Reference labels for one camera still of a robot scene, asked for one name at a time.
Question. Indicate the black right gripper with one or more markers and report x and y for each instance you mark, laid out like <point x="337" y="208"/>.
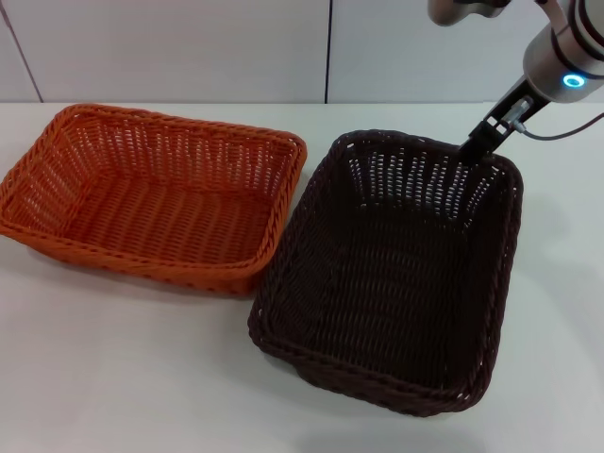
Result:
<point x="509" y="106"/>

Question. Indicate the dark brown woven plastic basket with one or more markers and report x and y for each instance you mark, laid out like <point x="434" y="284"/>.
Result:
<point x="377" y="283"/>

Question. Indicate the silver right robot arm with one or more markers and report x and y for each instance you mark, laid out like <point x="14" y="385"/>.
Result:
<point x="557" y="61"/>

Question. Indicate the orange woven plastic basket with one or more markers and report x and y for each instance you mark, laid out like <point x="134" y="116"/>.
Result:
<point x="165" y="212"/>

